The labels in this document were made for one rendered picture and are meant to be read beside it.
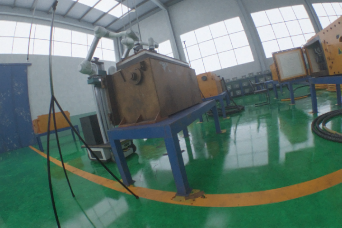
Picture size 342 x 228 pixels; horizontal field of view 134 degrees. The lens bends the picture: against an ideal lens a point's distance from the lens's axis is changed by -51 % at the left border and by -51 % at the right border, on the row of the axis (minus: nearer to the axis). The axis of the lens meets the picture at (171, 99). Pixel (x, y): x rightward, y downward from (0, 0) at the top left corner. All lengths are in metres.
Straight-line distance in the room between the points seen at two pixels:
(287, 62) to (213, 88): 2.33
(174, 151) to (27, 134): 9.27
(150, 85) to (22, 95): 9.25
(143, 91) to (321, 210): 1.69
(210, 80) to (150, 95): 3.09
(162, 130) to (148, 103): 0.39
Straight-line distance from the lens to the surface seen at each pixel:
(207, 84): 4.29
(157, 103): 1.32
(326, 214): 1.09
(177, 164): 1.14
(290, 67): 2.87
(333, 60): 2.27
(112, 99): 1.66
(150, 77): 1.35
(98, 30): 2.26
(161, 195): 1.38
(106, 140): 2.58
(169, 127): 1.05
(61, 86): 10.90
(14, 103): 9.94
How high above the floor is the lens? 0.80
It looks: level
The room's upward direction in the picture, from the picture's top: 13 degrees counter-clockwise
